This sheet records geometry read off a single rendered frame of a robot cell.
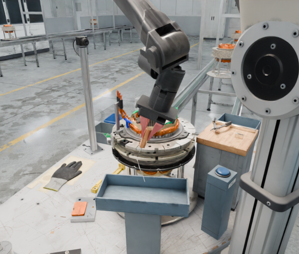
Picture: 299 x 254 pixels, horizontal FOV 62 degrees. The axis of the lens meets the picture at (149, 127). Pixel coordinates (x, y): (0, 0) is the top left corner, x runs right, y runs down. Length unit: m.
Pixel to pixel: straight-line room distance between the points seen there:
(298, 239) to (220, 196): 1.45
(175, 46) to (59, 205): 0.84
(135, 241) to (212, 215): 0.29
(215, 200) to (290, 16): 0.63
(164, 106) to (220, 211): 0.45
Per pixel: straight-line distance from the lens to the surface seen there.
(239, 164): 0.98
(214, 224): 0.95
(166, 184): 0.76
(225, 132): 1.05
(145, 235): 0.78
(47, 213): 1.12
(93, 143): 1.43
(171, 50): 0.52
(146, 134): 0.65
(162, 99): 0.58
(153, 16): 0.56
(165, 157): 0.85
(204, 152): 1.00
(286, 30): 0.41
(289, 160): 0.53
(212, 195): 0.88
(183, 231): 0.99
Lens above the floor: 1.52
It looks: 26 degrees down
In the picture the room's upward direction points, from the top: straight up
